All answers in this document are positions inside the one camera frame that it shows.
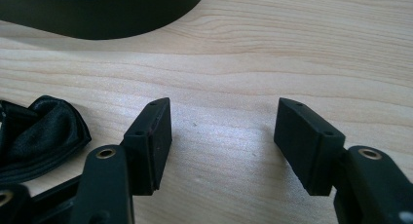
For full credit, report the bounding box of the black round box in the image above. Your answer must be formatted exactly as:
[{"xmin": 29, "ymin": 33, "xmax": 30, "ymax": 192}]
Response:
[{"xmin": 0, "ymin": 0, "xmax": 208, "ymax": 41}]

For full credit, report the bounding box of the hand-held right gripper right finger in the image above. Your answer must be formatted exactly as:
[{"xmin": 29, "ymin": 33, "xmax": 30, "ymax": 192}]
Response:
[{"xmin": 273, "ymin": 97, "xmax": 347, "ymax": 197}]

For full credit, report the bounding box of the black satin bow tie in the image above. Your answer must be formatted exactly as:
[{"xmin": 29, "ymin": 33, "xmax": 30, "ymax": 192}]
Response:
[{"xmin": 0, "ymin": 94, "xmax": 93, "ymax": 185}]

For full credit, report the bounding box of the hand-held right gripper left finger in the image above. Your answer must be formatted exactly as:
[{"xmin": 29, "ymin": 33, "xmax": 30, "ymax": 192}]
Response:
[{"xmin": 120, "ymin": 96, "xmax": 173, "ymax": 197}]

